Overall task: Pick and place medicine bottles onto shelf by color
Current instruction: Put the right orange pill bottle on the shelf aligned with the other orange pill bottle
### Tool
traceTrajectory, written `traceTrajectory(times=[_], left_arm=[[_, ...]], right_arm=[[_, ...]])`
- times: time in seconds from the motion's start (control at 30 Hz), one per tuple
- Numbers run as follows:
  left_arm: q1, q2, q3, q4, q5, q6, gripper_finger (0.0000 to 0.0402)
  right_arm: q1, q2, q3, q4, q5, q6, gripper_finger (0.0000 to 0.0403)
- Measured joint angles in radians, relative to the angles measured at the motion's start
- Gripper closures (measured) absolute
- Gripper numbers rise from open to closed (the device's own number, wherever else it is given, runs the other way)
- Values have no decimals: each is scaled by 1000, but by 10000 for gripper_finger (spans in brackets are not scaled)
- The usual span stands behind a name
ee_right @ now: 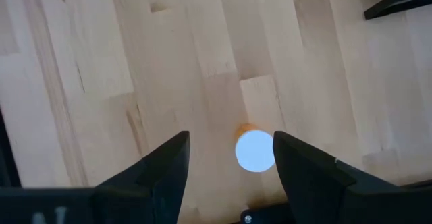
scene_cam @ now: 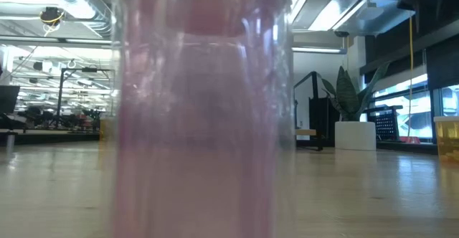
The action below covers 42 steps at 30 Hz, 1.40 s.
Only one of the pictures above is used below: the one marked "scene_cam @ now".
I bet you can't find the large orange medicine bottle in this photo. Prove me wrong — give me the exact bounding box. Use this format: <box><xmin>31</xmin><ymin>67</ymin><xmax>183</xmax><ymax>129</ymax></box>
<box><xmin>432</xmin><ymin>115</ymin><xmax>459</xmax><ymax>166</ymax></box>
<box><xmin>99</xmin><ymin>118</ymin><xmax>118</xmax><ymax>142</ymax></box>

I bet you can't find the small pink medicine bottle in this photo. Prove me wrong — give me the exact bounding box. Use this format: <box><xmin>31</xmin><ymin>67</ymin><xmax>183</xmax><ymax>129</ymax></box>
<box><xmin>110</xmin><ymin>0</ymin><xmax>297</xmax><ymax>238</ymax></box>

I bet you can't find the black background cabinet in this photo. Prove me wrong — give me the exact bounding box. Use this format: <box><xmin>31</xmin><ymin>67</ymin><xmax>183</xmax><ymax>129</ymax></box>
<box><xmin>308</xmin><ymin>97</ymin><xmax>340</xmax><ymax>142</ymax></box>

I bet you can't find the ceiling strip light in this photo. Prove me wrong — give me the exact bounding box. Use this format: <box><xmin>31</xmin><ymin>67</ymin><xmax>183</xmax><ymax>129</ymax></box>
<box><xmin>292</xmin><ymin>46</ymin><xmax>348</xmax><ymax>55</ymax></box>

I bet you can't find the potted snake plant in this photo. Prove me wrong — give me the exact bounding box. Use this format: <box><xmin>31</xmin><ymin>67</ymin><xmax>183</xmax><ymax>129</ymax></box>
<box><xmin>320</xmin><ymin>61</ymin><xmax>392</xmax><ymax>152</ymax></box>

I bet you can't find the black perforated cart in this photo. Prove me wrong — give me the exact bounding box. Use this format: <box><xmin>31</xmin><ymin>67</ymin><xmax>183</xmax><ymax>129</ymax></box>
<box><xmin>365</xmin><ymin>105</ymin><xmax>404</xmax><ymax>142</ymax></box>

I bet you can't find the dark background monitor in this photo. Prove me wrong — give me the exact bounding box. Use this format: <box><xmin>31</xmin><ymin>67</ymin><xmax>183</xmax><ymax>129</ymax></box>
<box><xmin>0</xmin><ymin>85</ymin><xmax>22</xmax><ymax>115</ymax></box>

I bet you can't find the wooden shelf with black frame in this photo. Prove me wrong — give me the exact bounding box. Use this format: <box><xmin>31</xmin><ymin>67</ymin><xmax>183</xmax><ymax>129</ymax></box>
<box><xmin>293</xmin><ymin>71</ymin><xmax>326</xmax><ymax>152</ymax></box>

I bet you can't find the round silver ventilation duct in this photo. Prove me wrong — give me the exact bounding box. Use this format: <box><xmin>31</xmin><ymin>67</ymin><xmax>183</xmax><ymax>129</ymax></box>
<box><xmin>27</xmin><ymin>0</ymin><xmax>115</xmax><ymax>40</ymax></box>

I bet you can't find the black background rig frame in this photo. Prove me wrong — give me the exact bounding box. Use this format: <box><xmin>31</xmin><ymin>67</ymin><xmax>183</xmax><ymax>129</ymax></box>
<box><xmin>55</xmin><ymin>67</ymin><xmax>115</xmax><ymax>128</ymax></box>

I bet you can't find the rectangular silver ventilation duct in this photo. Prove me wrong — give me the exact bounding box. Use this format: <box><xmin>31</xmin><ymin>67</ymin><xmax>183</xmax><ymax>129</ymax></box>
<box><xmin>292</xmin><ymin>0</ymin><xmax>417</xmax><ymax>38</ymax></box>

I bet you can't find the black aluminium rig frame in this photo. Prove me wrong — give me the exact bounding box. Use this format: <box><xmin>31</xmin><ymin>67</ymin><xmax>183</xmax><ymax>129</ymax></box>
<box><xmin>0</xmin><ymin>132</ymin><xmax>439</xmax><ymax>156</ymax></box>

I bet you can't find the yellow hanging cable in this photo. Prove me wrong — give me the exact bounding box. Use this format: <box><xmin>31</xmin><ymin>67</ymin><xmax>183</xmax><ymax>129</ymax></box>
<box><xmin>407</xmin><ymin>15</ymin><xmax>415</xmax><ymax>138</ymax></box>

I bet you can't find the yellow black ceiling cord reel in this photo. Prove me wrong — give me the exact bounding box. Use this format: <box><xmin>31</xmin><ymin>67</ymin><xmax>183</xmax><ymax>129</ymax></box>
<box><xmin>39</xmin><ymin>6</ymin><xmax>65</xmax><ymax>37</ymax></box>

